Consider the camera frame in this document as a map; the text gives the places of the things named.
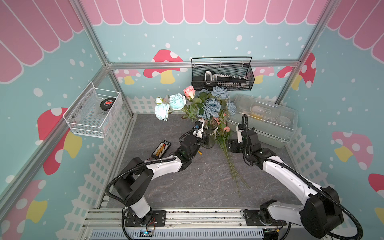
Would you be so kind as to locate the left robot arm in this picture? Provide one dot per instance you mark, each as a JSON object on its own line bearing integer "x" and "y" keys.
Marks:
{"x": 130, "y": 185}

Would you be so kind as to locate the green clear-lid storage box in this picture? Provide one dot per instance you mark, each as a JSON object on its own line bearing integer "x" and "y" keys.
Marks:
{"x": 275, "y": 124}

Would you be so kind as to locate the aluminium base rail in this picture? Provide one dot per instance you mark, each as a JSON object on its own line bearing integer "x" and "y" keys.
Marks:
{"x": 187, "y": 224}

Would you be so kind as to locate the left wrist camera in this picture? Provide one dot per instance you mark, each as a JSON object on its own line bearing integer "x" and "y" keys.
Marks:
{"x": 199, "y": 129}

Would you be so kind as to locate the white wire wall basket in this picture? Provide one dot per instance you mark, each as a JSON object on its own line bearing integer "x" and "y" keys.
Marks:
{"x": 85, "y": 117}

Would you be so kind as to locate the glass flower vase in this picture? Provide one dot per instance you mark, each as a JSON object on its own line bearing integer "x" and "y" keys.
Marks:
{"x": 210, "y": 129}

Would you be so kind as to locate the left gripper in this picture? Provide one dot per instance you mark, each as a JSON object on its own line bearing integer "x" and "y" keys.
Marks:
{"x": 206, "y": 140}

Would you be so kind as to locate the black red tape measure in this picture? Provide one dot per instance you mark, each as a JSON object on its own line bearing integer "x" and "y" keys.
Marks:
{"x": 107, "y": 104}

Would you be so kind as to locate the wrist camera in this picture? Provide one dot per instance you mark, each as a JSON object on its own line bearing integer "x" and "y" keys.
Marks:
{"x": 239, "y": 130}
{"x": 199, "y": 129}

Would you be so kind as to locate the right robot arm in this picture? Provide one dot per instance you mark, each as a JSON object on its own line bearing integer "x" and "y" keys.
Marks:
{"x": 320, "y": 210}

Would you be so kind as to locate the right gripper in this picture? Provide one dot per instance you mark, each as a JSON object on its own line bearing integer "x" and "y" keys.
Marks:
{"x": 233, "y": 148}

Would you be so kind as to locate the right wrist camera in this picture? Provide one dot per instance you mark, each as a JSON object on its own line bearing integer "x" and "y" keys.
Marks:
{"x": 239, "y": 130}

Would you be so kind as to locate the black mesh wall basket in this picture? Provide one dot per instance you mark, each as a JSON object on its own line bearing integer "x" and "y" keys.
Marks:
{"x": 231, "y": 73}

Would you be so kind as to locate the pink orange flower stem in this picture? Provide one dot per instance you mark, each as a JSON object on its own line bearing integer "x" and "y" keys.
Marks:
{"x": 238, "y": 179}
{"x": 233, "y": 171}

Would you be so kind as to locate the dusty blue flower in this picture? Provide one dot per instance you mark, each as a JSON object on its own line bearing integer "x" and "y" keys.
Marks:
{"x": 215, "y": 104}

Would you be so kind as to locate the light blue flower stem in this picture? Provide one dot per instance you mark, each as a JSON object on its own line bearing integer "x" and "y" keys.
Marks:
{"x": 163, "y": 108}

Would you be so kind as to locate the pink rose stem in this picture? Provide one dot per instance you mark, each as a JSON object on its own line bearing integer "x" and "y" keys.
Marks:
{"x": 189, "y": 93}

